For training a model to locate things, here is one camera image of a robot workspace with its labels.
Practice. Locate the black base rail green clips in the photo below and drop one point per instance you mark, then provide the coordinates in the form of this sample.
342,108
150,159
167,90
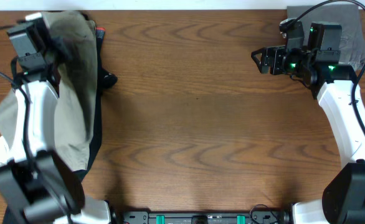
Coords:
259,214

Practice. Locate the folded grey shorts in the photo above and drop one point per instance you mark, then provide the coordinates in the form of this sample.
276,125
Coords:
352,44

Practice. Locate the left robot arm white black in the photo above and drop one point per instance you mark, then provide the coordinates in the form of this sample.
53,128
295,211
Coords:
35,182

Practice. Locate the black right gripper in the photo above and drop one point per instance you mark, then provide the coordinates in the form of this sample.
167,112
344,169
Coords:
276,53

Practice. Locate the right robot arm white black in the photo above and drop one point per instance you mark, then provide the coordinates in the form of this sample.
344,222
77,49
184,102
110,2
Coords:
334,87

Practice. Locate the black pants red waistband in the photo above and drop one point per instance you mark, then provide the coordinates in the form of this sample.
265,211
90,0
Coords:
106,80

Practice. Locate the khaki green shorts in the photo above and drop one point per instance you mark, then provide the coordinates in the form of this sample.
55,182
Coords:
76,112

